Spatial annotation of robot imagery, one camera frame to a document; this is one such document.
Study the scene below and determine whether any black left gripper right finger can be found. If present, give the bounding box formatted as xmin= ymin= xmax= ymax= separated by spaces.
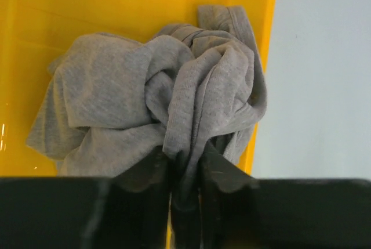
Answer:
xmin=199 ymin=143 xmax=370 ymax=248

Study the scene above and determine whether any yellow plastic tray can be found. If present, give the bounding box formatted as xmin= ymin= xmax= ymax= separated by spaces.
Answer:
xmin=1 ymin=0 xmax=275 ymax=248

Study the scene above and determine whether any grey tank top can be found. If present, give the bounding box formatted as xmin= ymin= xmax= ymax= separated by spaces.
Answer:
xmin=25 ymin=5 xmax=268 ymax=212

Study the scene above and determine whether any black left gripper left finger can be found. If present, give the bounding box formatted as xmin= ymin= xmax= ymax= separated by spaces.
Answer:
xmin=1 ymin=147 xmax=170 ymax=248

